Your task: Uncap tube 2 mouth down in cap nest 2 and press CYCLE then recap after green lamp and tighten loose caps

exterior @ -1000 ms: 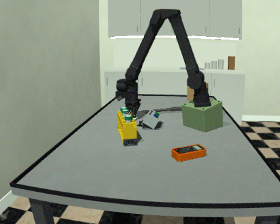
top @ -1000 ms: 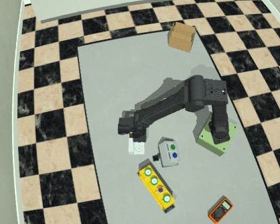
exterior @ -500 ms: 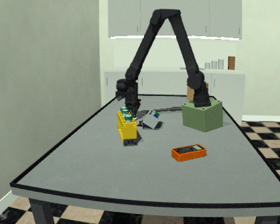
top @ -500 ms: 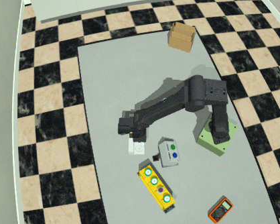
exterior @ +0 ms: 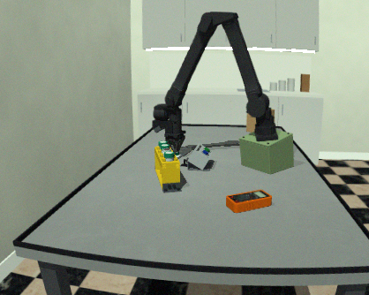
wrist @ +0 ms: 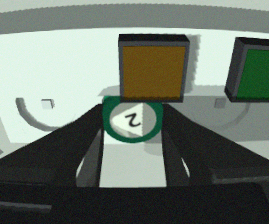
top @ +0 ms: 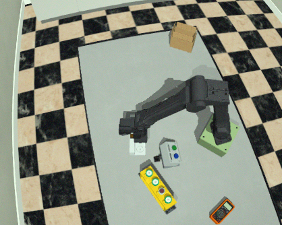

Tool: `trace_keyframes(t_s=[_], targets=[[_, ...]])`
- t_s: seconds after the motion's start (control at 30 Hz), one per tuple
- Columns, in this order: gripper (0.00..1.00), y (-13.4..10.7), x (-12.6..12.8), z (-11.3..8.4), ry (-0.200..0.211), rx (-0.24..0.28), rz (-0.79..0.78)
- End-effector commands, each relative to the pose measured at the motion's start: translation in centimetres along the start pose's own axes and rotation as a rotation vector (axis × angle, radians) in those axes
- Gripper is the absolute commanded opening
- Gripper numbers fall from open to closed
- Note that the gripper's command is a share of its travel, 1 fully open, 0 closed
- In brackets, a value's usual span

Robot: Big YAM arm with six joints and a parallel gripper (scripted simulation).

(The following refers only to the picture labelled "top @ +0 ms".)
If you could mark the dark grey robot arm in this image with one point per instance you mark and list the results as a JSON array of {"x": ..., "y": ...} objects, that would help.
[{"x": 203, "y": 92}]

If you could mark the orange multimeter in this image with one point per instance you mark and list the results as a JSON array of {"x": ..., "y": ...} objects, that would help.
[{"x": 222, "y": 212}]

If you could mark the pale grey key housing panel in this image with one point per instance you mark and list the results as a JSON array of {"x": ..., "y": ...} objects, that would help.
[{"x": 169, "y": 154}]

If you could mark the yellow tube rack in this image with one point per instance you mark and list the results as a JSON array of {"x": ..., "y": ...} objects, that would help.
[{"x": 154, "y": 189}]

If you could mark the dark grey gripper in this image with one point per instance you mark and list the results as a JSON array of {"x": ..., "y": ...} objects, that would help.
[{"x": 143, "y": 137}]

